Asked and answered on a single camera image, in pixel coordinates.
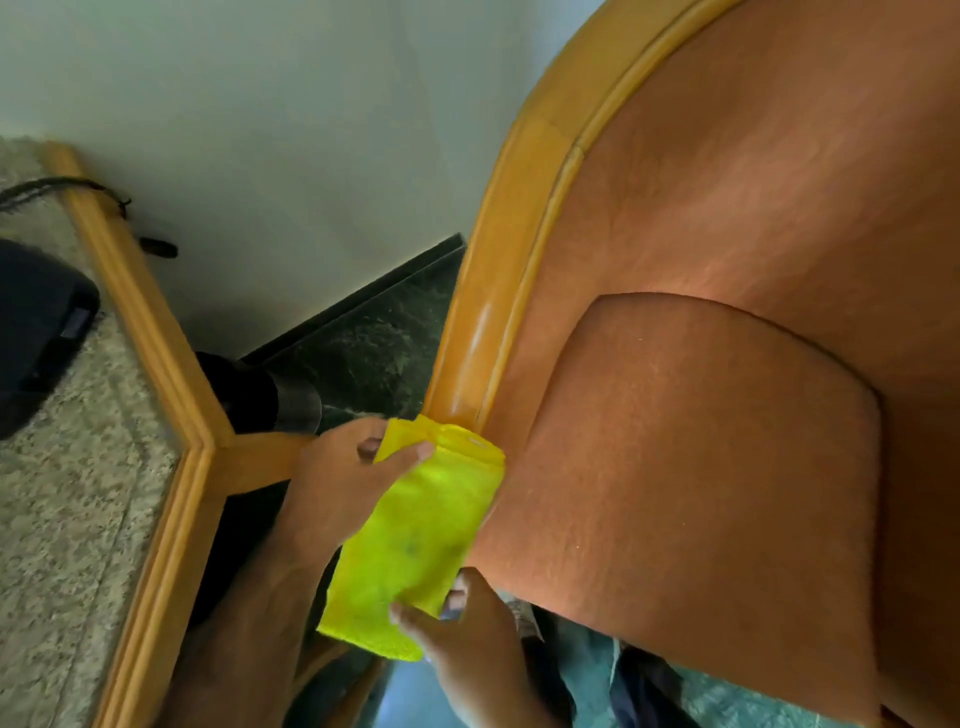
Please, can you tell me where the person's right hand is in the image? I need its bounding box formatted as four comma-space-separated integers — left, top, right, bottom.
388, 567, 562, 728

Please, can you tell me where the person's left hand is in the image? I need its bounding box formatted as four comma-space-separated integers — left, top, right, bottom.
287, 417, 437, 561

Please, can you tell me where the yellow microfiber cloth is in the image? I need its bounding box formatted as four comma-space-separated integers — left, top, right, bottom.
316, 414, 507, 663

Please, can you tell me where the person's left forearm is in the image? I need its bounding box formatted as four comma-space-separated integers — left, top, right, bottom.
153, 525, 348, 728

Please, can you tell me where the black cylindrical object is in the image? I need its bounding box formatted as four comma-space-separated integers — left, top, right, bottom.
195, 350, 325, 437

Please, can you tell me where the person's teal clothing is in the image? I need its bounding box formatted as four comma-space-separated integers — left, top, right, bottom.
373, 596, 864, 728

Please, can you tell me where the orange seat cushion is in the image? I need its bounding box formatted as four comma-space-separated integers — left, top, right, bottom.
465, 292, 888, 726

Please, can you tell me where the wooden side table, granite top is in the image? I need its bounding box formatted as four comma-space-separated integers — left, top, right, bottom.
0, 137, 316, 728

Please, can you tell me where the black device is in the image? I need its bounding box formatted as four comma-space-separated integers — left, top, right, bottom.
0, 237, 102, 442

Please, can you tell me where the black cable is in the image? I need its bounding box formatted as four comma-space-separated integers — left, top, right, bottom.
0, 175, 180, 261

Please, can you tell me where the orange armchair with wooden frame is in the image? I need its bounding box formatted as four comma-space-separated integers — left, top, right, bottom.
422, 0, 960, 728

